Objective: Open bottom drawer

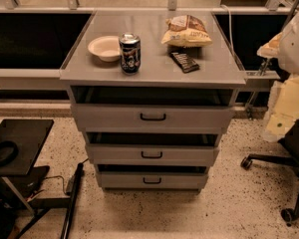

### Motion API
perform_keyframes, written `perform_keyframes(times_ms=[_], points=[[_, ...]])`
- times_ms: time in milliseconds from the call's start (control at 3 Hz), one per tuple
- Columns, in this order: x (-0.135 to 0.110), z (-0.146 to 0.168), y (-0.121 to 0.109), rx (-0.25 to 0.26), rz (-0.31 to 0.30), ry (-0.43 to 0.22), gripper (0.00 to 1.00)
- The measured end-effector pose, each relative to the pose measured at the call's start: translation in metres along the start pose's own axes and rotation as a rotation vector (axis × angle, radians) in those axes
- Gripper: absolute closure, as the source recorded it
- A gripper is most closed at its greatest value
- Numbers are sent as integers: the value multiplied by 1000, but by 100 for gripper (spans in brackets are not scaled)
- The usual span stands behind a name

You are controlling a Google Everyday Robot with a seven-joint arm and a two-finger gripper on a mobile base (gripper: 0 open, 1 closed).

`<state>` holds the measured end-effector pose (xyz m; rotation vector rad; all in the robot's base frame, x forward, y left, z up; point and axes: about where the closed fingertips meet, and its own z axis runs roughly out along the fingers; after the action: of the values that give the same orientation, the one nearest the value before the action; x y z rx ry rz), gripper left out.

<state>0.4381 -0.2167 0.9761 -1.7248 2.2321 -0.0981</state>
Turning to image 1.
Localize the grey bottom drawer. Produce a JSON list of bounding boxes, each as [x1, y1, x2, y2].
[[96, 172, 208, 189]]

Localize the grey drawer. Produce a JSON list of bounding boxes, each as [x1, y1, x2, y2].
[[71, 104, 233, 132], [86, 144, 219, 166], [96, 172, 208, 189]]

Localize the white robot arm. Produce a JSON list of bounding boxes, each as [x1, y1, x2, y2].
[[257, 11, 299, 142]]

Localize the grey drawer cabinet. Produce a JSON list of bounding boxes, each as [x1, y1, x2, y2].
[[59, 11, 248, 193]]

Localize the grey top drawer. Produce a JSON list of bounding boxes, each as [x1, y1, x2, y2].
[[71, 104, 233, 132]]

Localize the grey middle drawer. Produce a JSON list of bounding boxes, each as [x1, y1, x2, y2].
[[86, 144, 219, 166]]

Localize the dark chocolate bar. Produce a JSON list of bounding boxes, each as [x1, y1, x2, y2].
[[169, 52, 200, 74]]

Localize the dark soda can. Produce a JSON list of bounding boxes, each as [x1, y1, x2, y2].
[[119, 33, 141, 74]]

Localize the white paper bowl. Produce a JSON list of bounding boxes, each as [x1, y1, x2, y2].
[[88, 36, 121, 62]]

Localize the yellow chip bag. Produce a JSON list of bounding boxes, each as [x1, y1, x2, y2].
[[161, 15, 212, 48]]

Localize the black tripod leg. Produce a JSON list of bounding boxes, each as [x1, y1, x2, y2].
[[60, 162, 84, 239]]

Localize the black office chair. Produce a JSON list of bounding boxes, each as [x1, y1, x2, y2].
[[240, 119, 299, 225]]

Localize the black headphones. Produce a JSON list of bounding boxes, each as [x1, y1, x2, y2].
[[0, 140, 19, 167]]

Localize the metal diagonal rod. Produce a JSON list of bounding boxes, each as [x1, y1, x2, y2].
[[245, 0, 299, 119]]

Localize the white cable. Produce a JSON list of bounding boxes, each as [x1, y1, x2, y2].
[[220, 4, 237, 59]]

